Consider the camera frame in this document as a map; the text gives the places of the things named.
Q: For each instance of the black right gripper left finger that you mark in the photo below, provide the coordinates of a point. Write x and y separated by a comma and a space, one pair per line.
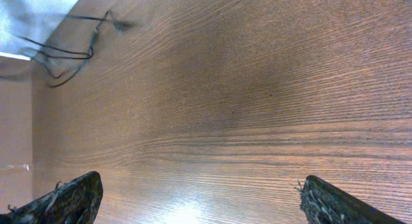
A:
76, 201

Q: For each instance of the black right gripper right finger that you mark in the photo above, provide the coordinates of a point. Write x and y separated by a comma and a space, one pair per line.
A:
324, 203

